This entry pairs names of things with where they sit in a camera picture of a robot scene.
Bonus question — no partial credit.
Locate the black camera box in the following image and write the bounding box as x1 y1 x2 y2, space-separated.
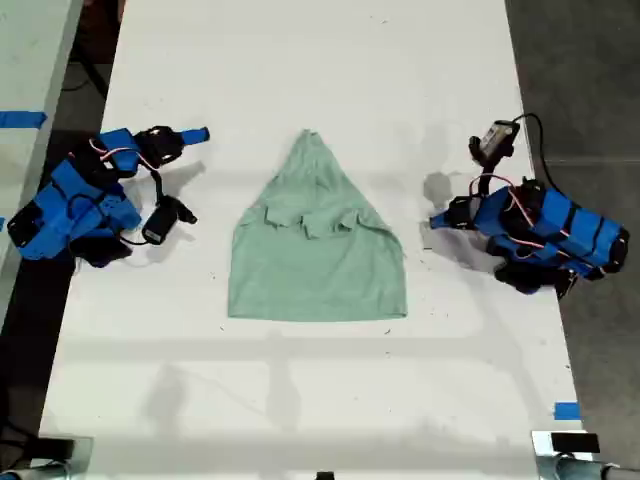
142 195 199 246
468 119 521 162

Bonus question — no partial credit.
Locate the small black box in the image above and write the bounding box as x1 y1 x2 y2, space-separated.
37 436 76 459
549 433 600 454

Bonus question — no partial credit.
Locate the white side table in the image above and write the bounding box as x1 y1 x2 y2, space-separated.
0 0 85 321

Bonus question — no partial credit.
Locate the black floor cable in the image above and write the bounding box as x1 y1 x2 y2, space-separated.
67 47 119 94

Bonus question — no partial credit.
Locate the pale green T-shirt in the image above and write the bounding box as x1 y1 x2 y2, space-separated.
227 128 410 323

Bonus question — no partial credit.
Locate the silver metal bracket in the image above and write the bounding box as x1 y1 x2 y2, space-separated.
531 429 604 480

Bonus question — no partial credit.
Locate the long blue tape strip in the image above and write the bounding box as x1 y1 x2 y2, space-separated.
0 110 49 130

